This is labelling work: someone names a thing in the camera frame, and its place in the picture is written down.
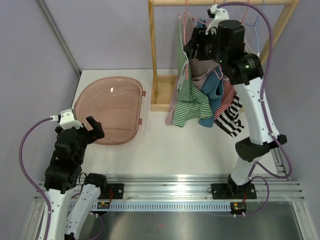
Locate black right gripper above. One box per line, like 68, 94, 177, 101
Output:
183, 27, 228, 67

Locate mauve pink tank top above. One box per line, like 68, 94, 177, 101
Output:
165, 59, 219, 125

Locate green striped tank top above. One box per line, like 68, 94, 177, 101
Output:
172, 17, 214, 128

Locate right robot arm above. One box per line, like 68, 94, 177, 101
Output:
183, 20, 287, 199

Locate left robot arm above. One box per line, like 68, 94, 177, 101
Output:
44, 116, 108, 240

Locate teal blue tank top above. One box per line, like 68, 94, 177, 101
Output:
196, 17, 226, 129

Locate red striped tank top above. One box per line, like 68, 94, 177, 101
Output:
214, 77, 236, 119

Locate black white striped tank top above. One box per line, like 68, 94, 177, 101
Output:
214, 95, 244, 138

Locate pink plastic basin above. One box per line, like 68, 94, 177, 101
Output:
74, 76, 146, 145

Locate wooden clothes rack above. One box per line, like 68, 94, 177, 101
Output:
147, 0, 299, 112

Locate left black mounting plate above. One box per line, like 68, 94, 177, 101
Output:
104, 183, 124, 200

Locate black mounting plate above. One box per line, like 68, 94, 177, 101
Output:
211, 182, 257, 200
104, 183, 124, 200

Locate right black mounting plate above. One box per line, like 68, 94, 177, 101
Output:
211, 182, 257, 200

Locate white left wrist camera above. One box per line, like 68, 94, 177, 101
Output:
50, 108, 83, 130

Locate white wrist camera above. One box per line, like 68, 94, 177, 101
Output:
50, 108, 83, 130
205, 4, 230, 35

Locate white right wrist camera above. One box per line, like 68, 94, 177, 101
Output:
205, 4, 230, 35

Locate slotted cable duct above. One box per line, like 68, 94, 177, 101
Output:
91, 201, 231, 212

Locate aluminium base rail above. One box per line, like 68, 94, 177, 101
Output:
33, 173, 306, 203

